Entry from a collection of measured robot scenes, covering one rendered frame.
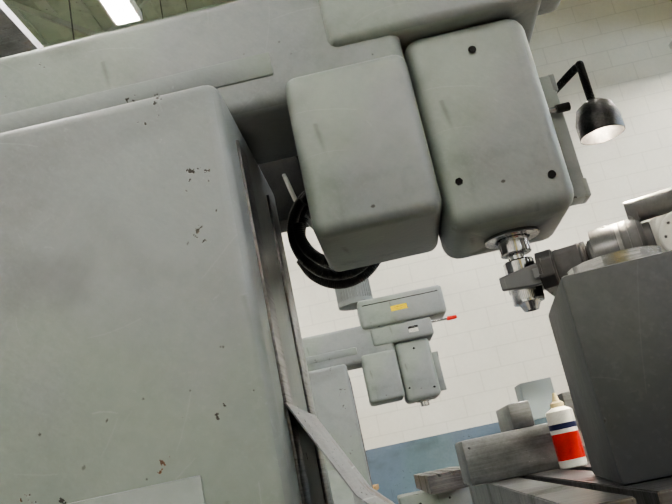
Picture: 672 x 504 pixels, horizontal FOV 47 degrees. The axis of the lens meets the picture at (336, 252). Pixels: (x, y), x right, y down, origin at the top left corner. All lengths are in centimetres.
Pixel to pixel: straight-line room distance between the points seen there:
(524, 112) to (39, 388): 76
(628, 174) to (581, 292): 774
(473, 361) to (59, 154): 683
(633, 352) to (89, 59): 93
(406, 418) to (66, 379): 675
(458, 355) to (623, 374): 703
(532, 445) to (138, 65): 85
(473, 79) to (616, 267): 54
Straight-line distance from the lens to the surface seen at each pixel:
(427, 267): 790
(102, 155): 110
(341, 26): 123
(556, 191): 115
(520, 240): 120
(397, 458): 766
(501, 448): 127
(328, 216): 111
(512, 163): 116
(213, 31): 127
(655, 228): 116
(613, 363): 73
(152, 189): 105
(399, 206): 110
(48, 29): 929
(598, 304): 73
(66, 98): 130
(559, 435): 121
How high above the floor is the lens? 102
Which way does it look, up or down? 16 degrees up
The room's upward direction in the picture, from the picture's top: 12 degrees counter-clockwise
